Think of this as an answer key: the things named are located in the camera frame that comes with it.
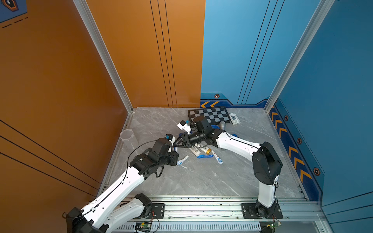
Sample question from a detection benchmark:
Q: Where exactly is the toothpaste tube right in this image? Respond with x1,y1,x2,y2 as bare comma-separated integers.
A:
211,150,223,165

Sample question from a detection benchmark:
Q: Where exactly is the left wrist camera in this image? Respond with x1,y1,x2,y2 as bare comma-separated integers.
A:
152,134,175,156

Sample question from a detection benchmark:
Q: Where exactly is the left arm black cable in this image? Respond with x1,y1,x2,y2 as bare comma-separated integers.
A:
62,139,158,219

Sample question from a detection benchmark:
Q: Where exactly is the aluminium front rail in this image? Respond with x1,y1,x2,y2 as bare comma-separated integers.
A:
149,196,326,222

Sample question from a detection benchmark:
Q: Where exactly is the small white card box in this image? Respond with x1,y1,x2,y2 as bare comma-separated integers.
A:
229,113,241,125

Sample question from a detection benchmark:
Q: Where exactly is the circuit board right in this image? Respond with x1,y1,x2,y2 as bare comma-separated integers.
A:
259,221,282,233

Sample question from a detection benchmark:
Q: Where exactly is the silver microphone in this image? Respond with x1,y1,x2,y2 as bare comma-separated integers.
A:
219,121,226,130

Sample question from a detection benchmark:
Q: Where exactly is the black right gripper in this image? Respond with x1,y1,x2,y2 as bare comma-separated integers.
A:
174,131,207,148

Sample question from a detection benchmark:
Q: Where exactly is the clear plastic container left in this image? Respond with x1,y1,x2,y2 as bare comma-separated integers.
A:
119,129,136,142

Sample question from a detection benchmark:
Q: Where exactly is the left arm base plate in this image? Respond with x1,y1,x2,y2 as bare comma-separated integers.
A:
139,203,165,219

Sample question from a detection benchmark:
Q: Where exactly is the white bottle orange cap upper-left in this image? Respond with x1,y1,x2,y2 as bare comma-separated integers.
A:
190,146,201,157

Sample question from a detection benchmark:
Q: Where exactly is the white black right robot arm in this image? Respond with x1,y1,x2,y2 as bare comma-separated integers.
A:
174,116,283,218

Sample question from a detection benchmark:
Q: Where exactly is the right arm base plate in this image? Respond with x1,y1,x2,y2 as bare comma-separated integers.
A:
241,202,283,219

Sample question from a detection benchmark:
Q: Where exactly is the black white checkerboard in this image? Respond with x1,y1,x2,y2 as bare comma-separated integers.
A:
187,107,231,125

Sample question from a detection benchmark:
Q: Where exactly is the white bottle orange cap upper-right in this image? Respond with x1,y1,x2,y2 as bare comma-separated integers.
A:
201,146,211,155

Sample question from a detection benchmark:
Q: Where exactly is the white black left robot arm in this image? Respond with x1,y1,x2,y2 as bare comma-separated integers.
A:
65,149,179,233

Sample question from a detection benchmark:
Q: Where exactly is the green circuit board left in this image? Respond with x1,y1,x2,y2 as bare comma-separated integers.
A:
134,222,152,233

